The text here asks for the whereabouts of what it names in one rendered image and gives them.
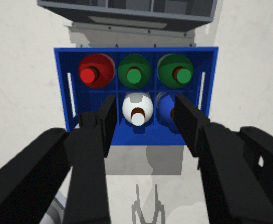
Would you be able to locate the white bottle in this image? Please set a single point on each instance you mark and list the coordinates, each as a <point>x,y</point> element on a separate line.
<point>137,107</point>

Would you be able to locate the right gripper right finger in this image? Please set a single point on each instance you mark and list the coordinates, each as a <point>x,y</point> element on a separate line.
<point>232,193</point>

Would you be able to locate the green bottle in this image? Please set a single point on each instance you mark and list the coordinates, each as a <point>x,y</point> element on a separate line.
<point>174,70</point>
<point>134,71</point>

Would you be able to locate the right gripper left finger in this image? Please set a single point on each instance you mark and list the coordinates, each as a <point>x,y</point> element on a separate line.
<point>30,180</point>

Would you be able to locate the blue crate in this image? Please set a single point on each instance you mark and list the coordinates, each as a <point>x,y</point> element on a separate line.
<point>155,131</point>

